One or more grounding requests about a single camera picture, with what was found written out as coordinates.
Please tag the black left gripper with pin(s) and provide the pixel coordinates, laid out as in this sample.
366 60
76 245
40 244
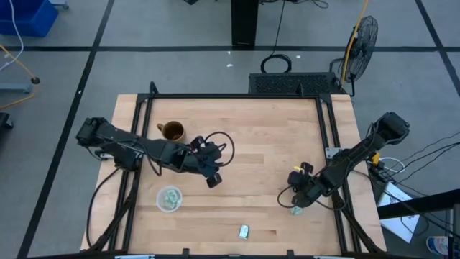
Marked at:
201 162

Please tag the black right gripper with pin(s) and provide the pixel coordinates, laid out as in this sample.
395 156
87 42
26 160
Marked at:
309 187

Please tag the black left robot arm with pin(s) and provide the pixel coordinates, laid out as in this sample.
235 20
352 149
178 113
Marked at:
151 149

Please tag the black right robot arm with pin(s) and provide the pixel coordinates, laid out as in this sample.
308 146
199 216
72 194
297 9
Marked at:
359 151

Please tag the yellow tag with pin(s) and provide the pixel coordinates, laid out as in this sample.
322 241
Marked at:
297 168

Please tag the silver mounting plate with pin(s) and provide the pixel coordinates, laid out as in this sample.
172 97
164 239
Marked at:
331 152

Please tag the brown ceramic mug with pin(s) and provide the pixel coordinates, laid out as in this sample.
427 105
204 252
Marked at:
173 130

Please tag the clear plastic bowl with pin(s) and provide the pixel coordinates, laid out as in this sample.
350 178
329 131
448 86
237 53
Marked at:
160 205

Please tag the black clamp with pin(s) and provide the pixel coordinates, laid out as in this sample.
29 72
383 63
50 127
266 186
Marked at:
290 253
185 252

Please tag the yellow plug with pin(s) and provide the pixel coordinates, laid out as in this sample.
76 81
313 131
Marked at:
376 159

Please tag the silver bar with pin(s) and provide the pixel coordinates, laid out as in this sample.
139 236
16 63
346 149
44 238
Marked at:
134 257
334 257

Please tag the white paper booklet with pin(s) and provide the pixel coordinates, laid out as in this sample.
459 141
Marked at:
395 196

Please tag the black computer case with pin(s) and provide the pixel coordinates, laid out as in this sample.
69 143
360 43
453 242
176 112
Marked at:
294 83

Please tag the black beam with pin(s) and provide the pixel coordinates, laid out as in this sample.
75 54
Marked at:
431 203

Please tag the black pillar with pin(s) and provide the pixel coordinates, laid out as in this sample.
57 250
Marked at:
245 22

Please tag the white blue printed container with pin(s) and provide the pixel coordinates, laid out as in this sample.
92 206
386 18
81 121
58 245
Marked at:
436 245

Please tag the black floor fan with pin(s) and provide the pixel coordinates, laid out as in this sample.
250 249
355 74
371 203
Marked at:
363 46

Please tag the black round floor puck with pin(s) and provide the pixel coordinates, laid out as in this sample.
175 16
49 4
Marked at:
35 80

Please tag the black floor foot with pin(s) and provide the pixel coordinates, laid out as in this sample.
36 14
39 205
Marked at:
5 120

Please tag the grey metal base leg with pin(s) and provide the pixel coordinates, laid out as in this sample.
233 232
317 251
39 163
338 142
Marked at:
14 88

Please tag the blue plastic bin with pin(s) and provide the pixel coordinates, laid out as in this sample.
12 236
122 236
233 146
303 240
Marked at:
28 18

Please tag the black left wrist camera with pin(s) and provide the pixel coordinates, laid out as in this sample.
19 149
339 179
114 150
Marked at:
213 151

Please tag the black aluminium table frame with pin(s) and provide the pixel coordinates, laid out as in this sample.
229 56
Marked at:
251 96

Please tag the black post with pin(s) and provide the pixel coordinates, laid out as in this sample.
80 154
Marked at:
453 234

